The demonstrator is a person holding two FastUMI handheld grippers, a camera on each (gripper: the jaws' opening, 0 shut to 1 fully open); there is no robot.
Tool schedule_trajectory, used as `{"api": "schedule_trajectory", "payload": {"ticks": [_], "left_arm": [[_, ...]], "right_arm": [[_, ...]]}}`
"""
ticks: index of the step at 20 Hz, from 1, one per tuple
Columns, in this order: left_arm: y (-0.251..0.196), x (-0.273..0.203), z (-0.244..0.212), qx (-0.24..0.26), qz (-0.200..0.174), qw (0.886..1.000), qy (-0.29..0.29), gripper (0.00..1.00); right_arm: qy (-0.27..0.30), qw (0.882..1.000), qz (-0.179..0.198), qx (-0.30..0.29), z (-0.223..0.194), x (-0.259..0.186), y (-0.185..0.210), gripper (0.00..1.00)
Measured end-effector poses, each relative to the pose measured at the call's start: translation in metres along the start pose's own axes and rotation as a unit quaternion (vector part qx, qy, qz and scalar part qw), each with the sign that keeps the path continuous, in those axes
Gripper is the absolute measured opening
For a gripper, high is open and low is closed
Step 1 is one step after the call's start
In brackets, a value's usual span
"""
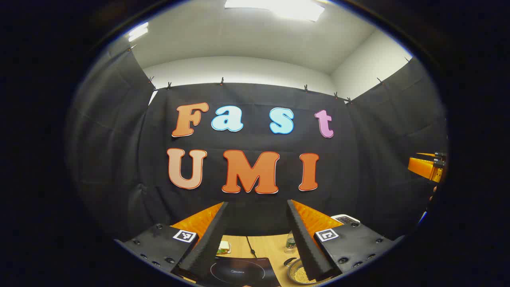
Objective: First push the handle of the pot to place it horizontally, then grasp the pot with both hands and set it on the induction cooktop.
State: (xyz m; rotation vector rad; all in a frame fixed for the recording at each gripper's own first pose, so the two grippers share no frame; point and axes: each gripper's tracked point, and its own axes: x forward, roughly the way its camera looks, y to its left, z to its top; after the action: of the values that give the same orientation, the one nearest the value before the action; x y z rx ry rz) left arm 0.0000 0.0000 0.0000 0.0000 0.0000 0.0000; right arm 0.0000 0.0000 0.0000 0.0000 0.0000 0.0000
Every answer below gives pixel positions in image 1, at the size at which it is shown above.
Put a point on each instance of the steel pot with soybeans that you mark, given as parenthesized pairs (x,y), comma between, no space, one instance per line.
(299,275)

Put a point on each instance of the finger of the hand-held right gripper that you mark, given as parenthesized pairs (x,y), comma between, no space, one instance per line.
(428,154)
(422,167)

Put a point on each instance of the clear plastic water bottle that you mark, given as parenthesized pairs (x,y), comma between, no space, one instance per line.
(290,243)

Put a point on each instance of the white toaster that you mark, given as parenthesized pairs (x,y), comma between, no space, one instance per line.
(345,219)

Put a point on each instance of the sandwich on white plate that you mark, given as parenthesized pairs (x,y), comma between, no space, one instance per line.
(224,248)

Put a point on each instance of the row of small backdrop clips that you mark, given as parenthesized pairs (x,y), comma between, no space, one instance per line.
(222,81)

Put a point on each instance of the ceiling light panel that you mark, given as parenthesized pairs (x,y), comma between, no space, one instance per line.
(138,32)

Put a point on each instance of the black induction cooktop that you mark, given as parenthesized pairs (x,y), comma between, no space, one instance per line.
(239,273)

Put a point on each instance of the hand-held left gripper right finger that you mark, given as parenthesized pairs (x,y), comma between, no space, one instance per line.
(305,247)

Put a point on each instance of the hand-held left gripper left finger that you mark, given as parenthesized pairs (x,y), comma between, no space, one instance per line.
(211,243)

